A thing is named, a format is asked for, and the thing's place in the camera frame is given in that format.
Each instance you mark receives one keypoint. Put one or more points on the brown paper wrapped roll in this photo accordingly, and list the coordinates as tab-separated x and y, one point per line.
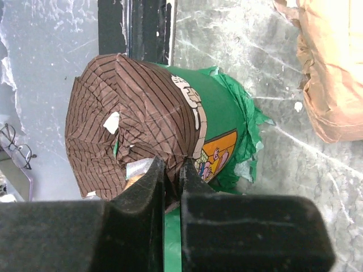
329	48

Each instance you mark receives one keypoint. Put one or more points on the brown-topped green roll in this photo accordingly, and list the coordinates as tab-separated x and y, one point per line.
124	111

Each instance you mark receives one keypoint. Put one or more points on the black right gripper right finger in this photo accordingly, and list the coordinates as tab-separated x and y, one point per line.
233	232

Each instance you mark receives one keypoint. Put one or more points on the eyeglasses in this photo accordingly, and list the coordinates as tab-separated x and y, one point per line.
20	153

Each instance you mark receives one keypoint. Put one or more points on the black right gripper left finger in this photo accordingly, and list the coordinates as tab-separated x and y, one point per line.
124	234

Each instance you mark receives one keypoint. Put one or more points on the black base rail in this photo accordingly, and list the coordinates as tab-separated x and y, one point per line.
140	29

